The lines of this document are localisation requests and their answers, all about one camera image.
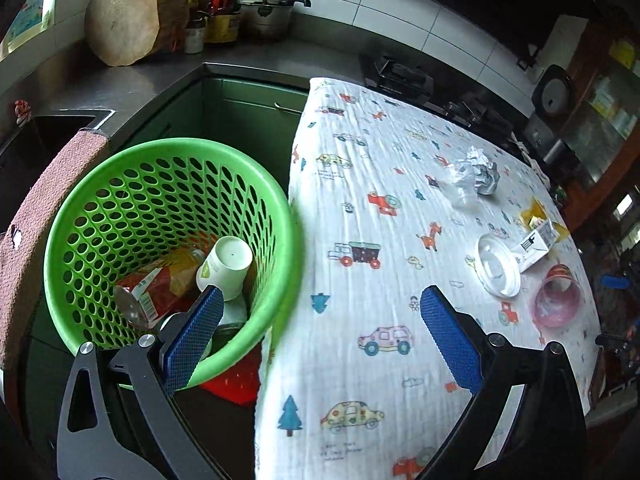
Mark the printed blanket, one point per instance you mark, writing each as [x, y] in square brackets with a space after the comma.
[375, 210]

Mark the white paper cup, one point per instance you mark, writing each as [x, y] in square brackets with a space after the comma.
[225, 260]

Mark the black range hood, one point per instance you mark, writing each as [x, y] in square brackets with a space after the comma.
[500, 0]

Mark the black rice cooker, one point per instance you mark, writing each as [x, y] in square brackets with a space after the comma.
[552, 90]

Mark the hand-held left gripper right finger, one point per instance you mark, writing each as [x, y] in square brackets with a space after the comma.
[450, 340]

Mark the white black carton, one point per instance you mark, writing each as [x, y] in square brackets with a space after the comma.
[532, 247]

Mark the wooden glass cabinet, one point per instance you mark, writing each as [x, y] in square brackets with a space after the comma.
[610, 100]

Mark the round wooden chopping block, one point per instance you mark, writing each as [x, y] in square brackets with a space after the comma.
[125, 20]

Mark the green plastic basket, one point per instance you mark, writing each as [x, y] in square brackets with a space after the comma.
[100, 185]

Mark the yellow plastic wrapper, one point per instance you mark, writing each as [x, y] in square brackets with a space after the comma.
[537, 210]

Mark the green kitchen cabinet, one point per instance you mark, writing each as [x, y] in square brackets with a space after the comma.
[240, 120]

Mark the clear plastic wrap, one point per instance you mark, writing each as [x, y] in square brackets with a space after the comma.
[460, 190]

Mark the small white jar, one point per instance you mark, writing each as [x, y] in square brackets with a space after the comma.
[195, 40]

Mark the red snack packet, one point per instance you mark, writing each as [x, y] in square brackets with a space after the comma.
[160, 285]

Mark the black gas stove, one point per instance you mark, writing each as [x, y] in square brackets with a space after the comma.
[402, 77]

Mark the wall socket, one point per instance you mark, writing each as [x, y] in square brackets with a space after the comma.
[529, 57]

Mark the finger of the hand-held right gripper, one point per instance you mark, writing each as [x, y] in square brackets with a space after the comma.
[617, 281]

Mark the red dotted cloth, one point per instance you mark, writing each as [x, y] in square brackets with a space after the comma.
[235, 380]

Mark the white plastic lid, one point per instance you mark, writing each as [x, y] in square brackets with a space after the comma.
[500, 270]

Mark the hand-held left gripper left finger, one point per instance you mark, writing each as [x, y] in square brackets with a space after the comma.
[192, 340]

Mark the orange snack packet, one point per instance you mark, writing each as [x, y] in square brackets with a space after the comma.
[180, 260]

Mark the red cartoon cup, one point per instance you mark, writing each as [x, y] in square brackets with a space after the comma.
[555, 300]

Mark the colourful card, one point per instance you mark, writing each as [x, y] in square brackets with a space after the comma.
[30, 15]

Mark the steel pressure cooker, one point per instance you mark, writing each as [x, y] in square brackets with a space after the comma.
[265, 15]

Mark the red white scrubber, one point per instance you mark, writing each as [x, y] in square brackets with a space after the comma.
[22, 112]

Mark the kitchen sink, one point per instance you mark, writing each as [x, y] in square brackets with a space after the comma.
[45, 140]

